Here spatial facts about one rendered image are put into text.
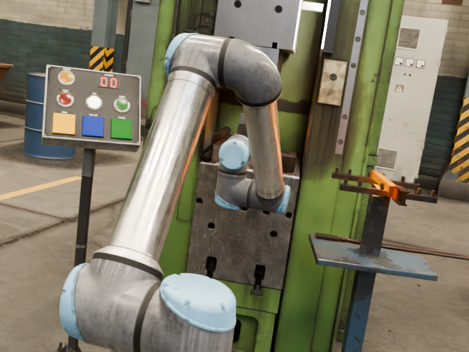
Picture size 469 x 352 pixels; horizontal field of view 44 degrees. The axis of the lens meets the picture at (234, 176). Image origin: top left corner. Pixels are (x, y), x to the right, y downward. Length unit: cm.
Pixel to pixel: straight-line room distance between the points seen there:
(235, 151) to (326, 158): 66
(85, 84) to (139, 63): 684
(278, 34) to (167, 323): 136
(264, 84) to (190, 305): 56
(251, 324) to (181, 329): 133
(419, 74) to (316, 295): 517
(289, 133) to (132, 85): 82
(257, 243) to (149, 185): 107
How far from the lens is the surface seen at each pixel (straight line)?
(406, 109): 740
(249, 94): 138
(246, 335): 244
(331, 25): 231
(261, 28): 221
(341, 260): 198
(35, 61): 998
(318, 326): 258
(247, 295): 232
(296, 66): 268
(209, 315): 108
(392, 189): 189
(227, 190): 182
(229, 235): 225
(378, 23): 237
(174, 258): 253
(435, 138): 805
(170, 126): 128
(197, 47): 138
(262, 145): 155
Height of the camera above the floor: 130
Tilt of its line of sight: 11 degrees down
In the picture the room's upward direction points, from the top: 8 degrees clockwise
